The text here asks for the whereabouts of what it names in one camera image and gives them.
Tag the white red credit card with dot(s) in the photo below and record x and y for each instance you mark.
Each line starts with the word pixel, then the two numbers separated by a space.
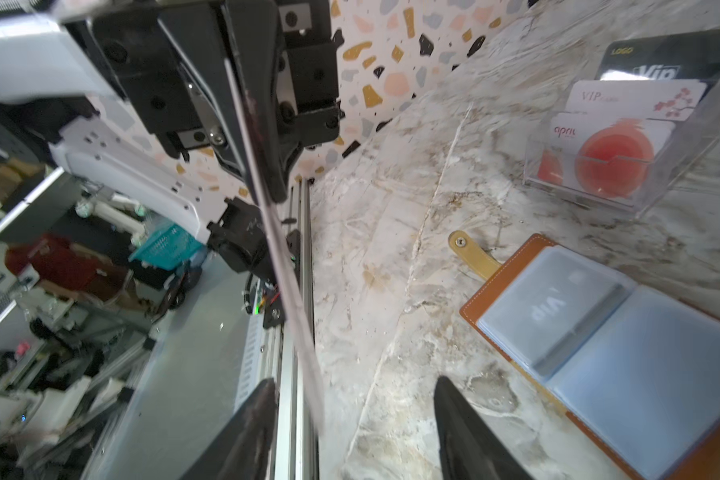
pixel 672 100
pixel 604 156

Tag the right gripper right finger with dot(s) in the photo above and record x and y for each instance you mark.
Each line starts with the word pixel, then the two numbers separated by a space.
pixel 468 448

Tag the clear plastic card box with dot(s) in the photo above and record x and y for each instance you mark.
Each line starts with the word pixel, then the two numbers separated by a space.
pixel 690 141

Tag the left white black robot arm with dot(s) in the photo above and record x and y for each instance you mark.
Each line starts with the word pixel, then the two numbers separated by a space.
pixel 49 80

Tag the aluminium mounting rail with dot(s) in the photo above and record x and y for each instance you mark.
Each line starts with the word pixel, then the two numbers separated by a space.
pixel 270 352

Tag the brown leather card holder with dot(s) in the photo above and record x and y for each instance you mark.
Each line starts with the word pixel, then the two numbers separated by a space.
pixel 644 388

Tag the black VIP card in box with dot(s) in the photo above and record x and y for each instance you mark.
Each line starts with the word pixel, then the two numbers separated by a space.
pixel 686 56

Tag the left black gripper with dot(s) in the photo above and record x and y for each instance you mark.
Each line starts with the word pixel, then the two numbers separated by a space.
pixel 256 81

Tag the pink white VIP card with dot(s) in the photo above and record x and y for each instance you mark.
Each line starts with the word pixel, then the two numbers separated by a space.
pixel 292 300

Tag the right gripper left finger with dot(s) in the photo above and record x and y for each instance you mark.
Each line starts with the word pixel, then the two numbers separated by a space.
pixel 241 449

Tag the black VIP card in holder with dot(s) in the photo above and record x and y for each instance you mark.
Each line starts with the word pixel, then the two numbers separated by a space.
pixel 552 308

